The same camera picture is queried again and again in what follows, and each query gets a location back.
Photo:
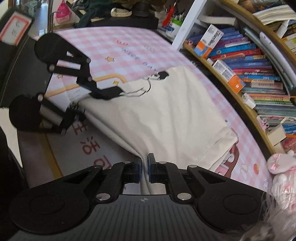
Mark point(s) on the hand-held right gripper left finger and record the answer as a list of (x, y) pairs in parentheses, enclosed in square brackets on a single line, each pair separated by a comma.
[(138, 171)]

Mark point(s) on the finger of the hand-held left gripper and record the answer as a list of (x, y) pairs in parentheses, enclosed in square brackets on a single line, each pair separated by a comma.
[(67, 118), (104, 92)]

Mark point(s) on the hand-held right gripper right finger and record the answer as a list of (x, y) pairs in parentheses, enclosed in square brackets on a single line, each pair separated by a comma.
[(151, 170)]

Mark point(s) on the cream t-shirt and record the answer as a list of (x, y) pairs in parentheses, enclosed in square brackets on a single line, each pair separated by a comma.
[(173, 111)]

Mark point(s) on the red framed label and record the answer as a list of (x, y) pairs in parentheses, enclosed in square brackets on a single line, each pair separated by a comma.
[(15, 29)]

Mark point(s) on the pink checked desk mat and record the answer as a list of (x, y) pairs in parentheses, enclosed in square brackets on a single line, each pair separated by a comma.
[(129, 51)]

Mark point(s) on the dark green cloth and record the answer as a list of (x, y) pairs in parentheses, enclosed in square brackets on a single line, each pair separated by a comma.
[(92, 11)]

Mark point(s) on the black bag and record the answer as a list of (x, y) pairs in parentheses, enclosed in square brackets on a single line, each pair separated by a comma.
[(124, 23)]

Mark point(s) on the red tassel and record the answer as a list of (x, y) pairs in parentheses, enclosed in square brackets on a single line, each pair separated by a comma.
[(168, 17)]

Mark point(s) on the white and wood bookshelf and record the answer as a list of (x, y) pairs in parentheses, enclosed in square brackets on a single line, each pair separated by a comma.
[(186, 25)]

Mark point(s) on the bunch of pens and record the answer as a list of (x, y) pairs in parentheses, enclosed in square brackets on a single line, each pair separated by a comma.
[(179, 16)]

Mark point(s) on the tiny white box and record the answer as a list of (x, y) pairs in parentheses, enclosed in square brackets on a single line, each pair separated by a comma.
[(210, 61)]

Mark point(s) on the large white orange box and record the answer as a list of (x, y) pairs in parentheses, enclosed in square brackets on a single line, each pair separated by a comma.
[(208, 41)]

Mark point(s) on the white plug adapter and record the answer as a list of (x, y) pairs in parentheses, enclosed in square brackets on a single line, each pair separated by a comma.
[(248, 100)]

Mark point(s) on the small white orange box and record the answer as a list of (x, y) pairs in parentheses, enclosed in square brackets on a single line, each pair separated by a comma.
[(227, 75)]

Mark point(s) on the white square pen holder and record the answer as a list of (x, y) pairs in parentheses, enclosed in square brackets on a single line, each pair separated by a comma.
[(276, 135)]

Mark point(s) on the small cream desk box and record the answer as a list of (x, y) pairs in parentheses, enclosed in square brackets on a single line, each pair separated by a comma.
[(280, 148)]

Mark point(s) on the pink white plush bunny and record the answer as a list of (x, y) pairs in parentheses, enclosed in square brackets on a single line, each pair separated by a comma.
[(283, 171)]

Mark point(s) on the grey fluffy fur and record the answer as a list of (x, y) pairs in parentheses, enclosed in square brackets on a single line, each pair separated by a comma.
[(275, 220)]

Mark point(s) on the red thick book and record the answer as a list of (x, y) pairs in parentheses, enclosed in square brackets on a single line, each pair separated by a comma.
[(289, 144)]

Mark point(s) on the row of colourful books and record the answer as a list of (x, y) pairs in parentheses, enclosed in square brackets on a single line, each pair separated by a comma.
[(254, 69)]

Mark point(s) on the pile of paperback books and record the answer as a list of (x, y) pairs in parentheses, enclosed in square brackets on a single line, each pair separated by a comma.
[(272, 14)]

